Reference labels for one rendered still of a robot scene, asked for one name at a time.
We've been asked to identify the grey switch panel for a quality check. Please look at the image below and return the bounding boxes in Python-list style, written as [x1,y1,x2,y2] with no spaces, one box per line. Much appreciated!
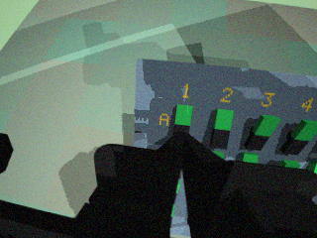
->
[134,59,317,174]

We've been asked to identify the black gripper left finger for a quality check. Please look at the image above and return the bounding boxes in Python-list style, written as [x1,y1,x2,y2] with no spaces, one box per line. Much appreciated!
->
[94,131,183,218]

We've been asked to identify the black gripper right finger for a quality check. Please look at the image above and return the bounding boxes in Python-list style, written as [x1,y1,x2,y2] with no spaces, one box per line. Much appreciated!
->
[181,132,317,238]

